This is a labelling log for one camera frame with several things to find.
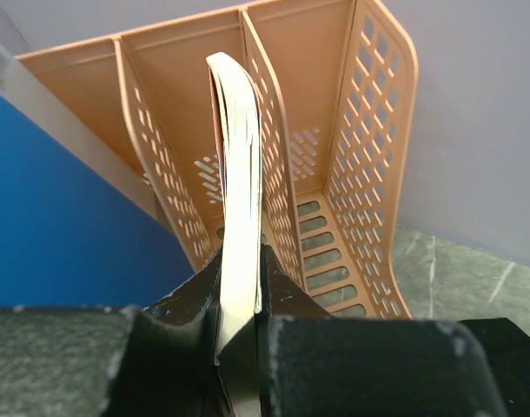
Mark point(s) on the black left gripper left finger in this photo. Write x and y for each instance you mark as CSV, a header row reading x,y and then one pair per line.
x,y
114,361

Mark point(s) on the blue document folder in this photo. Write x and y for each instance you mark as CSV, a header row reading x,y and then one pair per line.
x,y
77,225

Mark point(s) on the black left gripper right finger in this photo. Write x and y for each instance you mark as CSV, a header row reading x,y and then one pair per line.
x,y
312,363

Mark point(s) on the peach plastic file organizer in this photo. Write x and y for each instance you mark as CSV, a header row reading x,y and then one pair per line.
x,y
336,83

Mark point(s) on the black book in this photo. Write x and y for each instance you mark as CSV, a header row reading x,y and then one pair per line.
x,y
238,141

